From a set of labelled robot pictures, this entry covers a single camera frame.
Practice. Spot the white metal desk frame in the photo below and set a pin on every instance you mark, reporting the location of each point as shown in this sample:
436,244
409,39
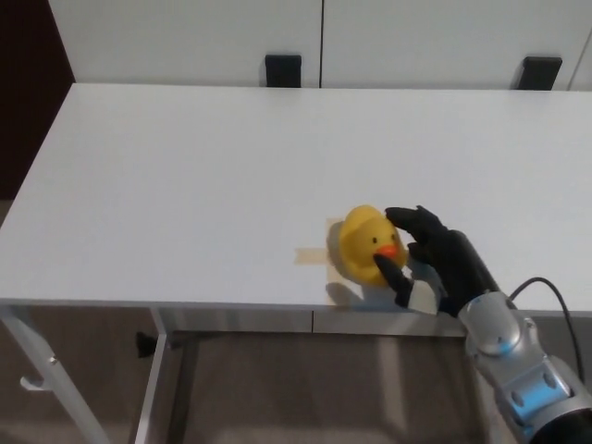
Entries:
157,370

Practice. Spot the white cabinet panel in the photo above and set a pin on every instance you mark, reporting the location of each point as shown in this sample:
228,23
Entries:
185,37
444,37

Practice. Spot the black bracket on cabinet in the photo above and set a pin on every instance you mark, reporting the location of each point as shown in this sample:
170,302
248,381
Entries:
539,74
282,70

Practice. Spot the small black floor object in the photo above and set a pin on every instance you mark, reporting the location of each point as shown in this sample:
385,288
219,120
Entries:
144,344

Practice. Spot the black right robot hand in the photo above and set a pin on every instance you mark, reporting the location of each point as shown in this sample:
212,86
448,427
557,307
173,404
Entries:
455,266

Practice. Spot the yellow rubber duck toy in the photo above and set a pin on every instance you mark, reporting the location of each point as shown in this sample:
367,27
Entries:
358,247

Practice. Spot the white hook on desk leg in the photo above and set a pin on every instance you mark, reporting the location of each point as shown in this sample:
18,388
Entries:
34,381

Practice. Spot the tan tape cross marker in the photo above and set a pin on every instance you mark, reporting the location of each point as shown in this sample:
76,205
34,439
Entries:
310,255

